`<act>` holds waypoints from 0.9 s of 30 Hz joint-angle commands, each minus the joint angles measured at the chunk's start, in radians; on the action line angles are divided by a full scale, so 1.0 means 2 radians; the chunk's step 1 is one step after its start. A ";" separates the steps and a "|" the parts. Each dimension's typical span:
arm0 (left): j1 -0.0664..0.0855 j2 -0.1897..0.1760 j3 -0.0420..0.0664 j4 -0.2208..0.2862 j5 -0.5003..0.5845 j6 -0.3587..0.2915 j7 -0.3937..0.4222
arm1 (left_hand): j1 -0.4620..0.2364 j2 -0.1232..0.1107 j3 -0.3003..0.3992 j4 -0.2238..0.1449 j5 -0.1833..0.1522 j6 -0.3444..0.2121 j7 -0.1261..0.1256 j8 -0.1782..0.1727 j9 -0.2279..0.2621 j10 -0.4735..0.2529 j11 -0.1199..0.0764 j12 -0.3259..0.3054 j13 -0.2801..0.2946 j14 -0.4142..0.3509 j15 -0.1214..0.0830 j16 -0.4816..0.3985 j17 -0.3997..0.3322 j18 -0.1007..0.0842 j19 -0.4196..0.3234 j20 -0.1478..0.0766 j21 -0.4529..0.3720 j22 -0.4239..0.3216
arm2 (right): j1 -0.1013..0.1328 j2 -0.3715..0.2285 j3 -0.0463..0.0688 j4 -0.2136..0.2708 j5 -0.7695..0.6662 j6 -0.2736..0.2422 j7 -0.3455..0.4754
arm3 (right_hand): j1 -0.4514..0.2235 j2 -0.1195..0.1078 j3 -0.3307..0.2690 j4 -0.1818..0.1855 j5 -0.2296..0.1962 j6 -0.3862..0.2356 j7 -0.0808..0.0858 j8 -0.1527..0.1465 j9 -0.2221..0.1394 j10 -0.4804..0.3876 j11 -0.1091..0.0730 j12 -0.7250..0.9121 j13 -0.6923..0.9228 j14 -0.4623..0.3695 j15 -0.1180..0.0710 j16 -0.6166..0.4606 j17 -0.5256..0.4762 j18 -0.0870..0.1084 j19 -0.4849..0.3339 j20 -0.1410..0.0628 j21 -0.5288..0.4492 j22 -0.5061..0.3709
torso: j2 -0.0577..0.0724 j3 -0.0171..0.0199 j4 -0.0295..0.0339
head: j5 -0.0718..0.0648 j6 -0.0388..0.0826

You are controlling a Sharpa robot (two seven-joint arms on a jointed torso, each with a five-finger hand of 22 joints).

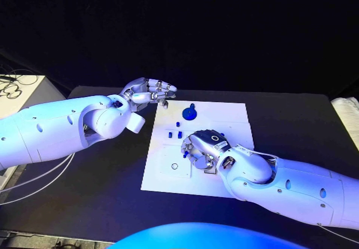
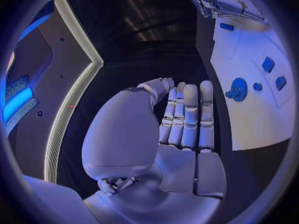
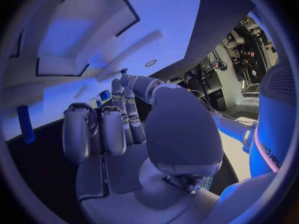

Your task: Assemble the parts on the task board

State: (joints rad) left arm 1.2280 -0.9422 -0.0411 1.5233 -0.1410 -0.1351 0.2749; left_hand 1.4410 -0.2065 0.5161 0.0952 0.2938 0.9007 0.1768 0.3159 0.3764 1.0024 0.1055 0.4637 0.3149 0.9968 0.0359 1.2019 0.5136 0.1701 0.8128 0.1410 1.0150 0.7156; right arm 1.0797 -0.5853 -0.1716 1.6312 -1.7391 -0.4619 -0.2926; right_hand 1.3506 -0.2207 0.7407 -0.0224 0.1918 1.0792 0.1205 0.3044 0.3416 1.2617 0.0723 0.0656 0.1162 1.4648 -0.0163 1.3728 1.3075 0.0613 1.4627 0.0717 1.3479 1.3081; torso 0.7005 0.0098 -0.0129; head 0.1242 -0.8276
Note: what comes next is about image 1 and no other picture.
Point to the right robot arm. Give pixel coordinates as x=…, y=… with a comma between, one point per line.
x=294, y=190

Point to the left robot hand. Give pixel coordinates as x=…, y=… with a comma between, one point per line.
x=140, y=87

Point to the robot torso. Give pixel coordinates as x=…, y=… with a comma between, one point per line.
x=208, y=237

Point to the blue gear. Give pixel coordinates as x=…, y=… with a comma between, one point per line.
x=189, y=113

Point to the blue long cylinder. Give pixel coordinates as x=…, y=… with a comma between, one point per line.
x=185, y=154

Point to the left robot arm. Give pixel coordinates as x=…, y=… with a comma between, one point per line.
x=57, y=126

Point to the white task board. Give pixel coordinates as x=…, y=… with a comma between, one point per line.
x=168, y=179

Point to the white folded cloth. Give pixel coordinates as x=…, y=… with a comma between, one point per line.
x=348, y=116

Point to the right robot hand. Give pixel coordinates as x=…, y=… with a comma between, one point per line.
x=208, y=140

